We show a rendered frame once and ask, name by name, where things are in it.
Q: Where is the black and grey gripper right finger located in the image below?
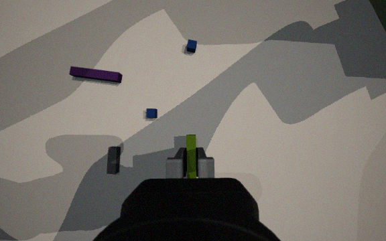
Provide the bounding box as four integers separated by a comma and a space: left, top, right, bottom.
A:
196, 147, 214, 178

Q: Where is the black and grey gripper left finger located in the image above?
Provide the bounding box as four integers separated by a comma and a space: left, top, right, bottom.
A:
166, 147, 187, 179

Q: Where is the purple rectangular bar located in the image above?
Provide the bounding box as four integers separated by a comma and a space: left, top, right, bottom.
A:
69, 66, 122, 83

